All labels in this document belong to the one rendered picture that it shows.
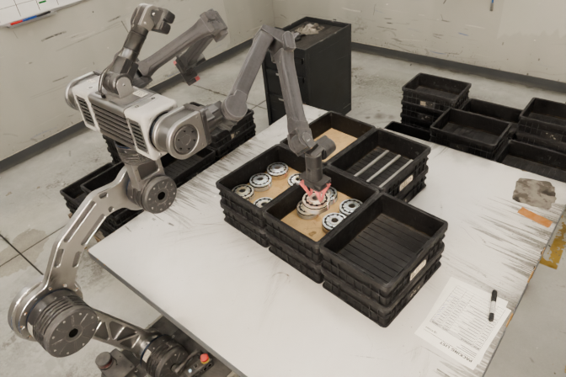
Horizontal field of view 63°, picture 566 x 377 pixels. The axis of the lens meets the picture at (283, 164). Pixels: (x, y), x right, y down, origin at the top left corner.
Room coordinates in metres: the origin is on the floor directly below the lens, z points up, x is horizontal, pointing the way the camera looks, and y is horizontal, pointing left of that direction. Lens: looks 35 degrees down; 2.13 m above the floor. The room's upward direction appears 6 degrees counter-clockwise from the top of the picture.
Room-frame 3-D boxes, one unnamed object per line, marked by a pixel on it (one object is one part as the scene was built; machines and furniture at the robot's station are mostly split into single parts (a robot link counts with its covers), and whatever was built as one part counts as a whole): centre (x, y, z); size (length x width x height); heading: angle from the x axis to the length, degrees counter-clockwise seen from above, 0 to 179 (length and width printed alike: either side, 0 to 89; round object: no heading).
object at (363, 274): (1.19, -0.34, 0.92); 0.40 x 0.30 x 0.02; 132
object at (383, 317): (1.19, -0.34, 0.76); 0.40 x 0.30 x 0.12; 132
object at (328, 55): (3.47, -0.28, 0.45); 0.60 x 0.45 x 0.90; 137
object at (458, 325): (0.96, -0.57, 0.70); 0.33 x 0.23 x 0.01; 137
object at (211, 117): (1.24, 0.22, 1.45); 0.09 x 0.08 x 0.12; 47
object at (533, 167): (2.09, -1.46, 0.31); 0.40 x 0.30 x 0.34; 47
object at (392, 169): (1.68, -0.44, 0.87); 0.40 x 0.30 x 0.11; 132
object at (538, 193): (1.58, -1.14, 0.71); 0.22 x 0.19 x 0.01; 137
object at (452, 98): (2.94, -1.15, 0.37); 0.40 x 0.30 x 0.45; 47
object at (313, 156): (1.29, -0.11, 1.23); 0.07 x 0.06 x 0.07; 138
